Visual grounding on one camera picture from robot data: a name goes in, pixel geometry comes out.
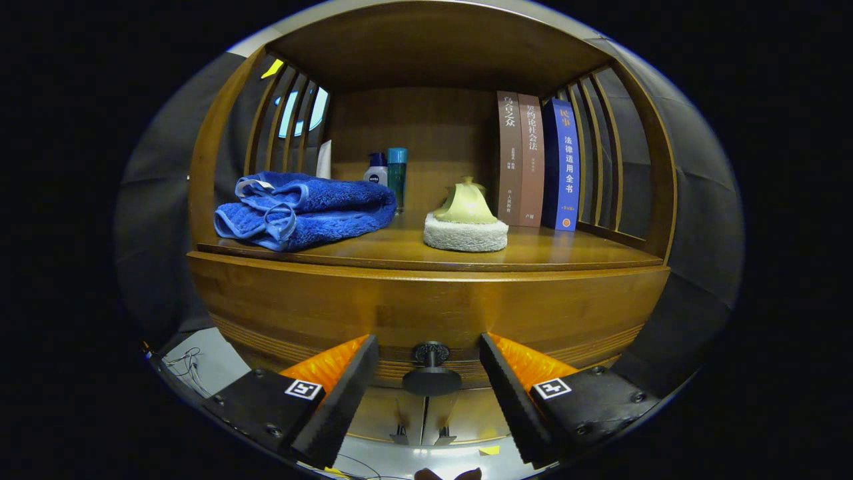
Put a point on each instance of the blue book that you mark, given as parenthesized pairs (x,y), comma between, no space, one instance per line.
(563,166)

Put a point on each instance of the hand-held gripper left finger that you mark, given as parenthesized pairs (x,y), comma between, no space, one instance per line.
(343,406)

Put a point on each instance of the yellow-green brush with white sponge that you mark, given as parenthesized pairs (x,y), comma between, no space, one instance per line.
(466,233)

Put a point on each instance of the teal bottle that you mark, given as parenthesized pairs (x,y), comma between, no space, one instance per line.
(397,173)

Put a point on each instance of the small yellow tape piece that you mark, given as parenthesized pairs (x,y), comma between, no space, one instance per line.
(488,450)

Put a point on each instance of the dark brown book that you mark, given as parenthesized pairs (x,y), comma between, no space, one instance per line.
(510,160)

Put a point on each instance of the reddish brown book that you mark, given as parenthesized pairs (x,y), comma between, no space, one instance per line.
(532,160)

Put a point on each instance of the wooden cabinet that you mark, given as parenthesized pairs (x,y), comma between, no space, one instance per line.
(413,133)

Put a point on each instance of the wooden drawer with black knob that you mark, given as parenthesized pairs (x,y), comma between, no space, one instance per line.
(426,306)

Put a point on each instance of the wooden countertop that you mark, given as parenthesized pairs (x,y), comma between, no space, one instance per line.
(566,250)

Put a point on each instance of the folded blue towel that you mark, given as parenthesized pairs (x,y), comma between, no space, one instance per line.
(320,206)

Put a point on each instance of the white tube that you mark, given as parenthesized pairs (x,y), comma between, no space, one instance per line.
(324,160)

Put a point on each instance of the white bottle with blue cap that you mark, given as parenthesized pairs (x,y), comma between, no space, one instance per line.
(376,174)

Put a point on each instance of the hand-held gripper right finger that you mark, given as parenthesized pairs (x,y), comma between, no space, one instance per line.
(513,406)

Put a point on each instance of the wooden cabinet door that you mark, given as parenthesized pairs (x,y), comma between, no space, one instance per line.
(473,413)
(380,413)

